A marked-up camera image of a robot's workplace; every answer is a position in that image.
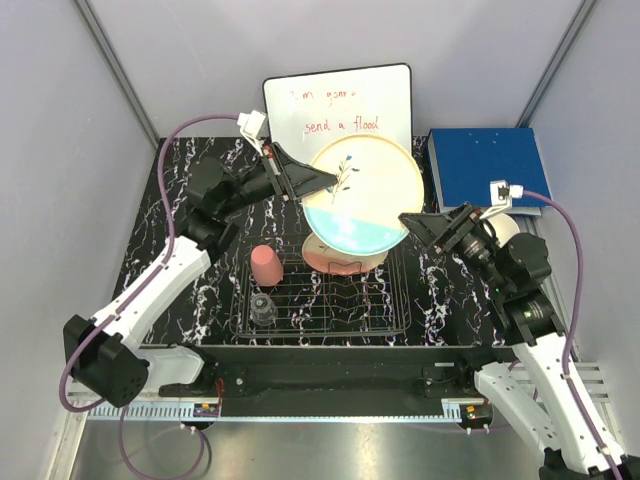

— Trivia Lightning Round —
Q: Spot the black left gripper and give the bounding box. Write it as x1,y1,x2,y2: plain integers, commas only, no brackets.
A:
218,141,338,217

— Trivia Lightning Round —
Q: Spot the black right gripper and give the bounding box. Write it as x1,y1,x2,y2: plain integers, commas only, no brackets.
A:
398,200,510,294

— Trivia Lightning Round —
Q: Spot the blue and cream plate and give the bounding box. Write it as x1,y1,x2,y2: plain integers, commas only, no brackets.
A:
302,134,425,256

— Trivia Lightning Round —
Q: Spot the pink plastic cup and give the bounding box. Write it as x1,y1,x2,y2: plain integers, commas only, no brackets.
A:
250,245,284,287

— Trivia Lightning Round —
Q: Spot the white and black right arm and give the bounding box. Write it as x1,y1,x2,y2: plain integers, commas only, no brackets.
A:
399,204,639,479

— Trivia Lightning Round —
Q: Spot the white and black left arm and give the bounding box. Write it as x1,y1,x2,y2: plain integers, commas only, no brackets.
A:
63,143,337,408

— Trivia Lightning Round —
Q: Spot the small whiteboard with red writing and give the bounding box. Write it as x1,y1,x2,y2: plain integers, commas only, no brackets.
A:
262,63,413,163

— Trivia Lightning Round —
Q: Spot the blue binder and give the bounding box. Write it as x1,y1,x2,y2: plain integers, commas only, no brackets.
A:
426,128,550,213

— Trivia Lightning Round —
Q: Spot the pink and cream plate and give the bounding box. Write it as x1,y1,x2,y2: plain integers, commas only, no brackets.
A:
301,233,388,276

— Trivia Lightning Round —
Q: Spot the clear drinking glass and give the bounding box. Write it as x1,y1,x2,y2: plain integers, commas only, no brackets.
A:
249,293,278,327

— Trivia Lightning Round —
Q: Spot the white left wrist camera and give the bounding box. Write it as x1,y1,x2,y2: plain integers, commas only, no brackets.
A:
237,110,273,157

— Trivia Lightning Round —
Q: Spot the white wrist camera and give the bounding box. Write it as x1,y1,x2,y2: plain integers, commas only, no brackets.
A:
237,110,273,157
481,180,524,220

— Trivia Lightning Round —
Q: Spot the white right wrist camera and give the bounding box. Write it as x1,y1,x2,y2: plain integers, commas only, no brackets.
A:
481,180,524,220

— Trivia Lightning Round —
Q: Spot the metal wire dish rack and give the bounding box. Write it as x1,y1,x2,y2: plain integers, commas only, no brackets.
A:
229,234,411,341

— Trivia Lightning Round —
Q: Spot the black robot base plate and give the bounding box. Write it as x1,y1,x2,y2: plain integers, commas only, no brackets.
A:
159,346,514,421

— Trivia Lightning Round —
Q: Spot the white cable duct strip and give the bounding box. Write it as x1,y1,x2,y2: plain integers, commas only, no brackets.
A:
87,402,221,420

